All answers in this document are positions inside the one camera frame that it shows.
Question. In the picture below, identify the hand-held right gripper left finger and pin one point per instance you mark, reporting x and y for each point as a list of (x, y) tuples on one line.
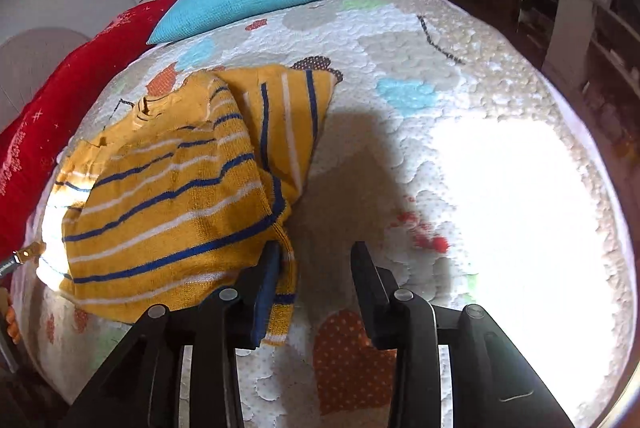
[(266, 293)]

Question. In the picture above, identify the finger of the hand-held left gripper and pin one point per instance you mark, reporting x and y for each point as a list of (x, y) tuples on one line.
[(15, 260)]

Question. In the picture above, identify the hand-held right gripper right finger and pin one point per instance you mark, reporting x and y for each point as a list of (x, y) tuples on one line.
[(367, 293)]

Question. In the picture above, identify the yellow striped sweater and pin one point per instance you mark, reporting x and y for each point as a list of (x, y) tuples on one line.
[(170, 188)]

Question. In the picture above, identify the patterned quilted bedspread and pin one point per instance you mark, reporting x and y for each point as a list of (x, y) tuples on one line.
[(400, 157)]

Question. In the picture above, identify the red blanket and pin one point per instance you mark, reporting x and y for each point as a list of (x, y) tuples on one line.
[(60, 107)]

